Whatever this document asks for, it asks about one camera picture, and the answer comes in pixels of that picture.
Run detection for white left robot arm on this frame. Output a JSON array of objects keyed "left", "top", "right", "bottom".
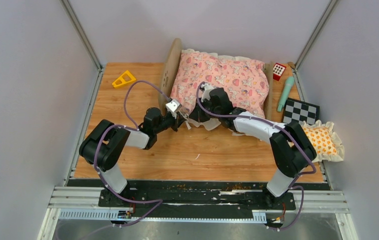
[{"left": 79, "top": 107, "right": 186, "bottom": 207}]

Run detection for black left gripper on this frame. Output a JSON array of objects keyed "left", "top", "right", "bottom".
[{"left": 154, "top": 111, "right": 189, "bottom": 135}]

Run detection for pink unicorn drawstring bag blanket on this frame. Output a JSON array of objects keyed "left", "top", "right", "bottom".
[{"left": 170, "top": 49, "right": 270, "bottom": 131}]

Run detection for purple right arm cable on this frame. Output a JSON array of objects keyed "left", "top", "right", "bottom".
[{"left": 195, "top": 81, "right": 318, "bottom": 232}]

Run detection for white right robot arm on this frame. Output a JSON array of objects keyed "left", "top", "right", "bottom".
[{"left": 195, "top": 82, "right": 317, "bottom": 209}]

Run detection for wooden striped pet bed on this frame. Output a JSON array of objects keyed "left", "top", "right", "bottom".
[{"left": 159, "top": 38, "right": 274, "bottom": 120}]

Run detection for orange duck print pillow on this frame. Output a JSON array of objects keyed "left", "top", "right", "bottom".
[{"left": 301, "top": 120, "right": 345, "bottom": 163}]

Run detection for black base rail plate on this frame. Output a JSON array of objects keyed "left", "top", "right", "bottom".
[{"left": 98, "top": 180, "right": 296, "bottom": 219}]

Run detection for red white grid block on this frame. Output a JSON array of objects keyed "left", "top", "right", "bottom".
[{"left": 272, "top": 62, "right": 287, "bottom": 81}]

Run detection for yellow triangle toy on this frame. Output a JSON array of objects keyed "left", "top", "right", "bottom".
[{"left": 111, "top": 70, "right": 137, "bottom": 89}]

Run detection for mint green massager wand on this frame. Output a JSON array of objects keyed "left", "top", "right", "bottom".
[{"left": 277, "top": 76, "right": 295, "bottom": 112}]

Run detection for black and silver chessboard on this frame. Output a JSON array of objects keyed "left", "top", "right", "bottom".
[{"left": 281, "top": 98, "right": 320, "bottom": 125}]

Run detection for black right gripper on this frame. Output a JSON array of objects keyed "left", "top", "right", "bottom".
[{"left": 189, "top": 96, "right": 221, "bottom": 123}]

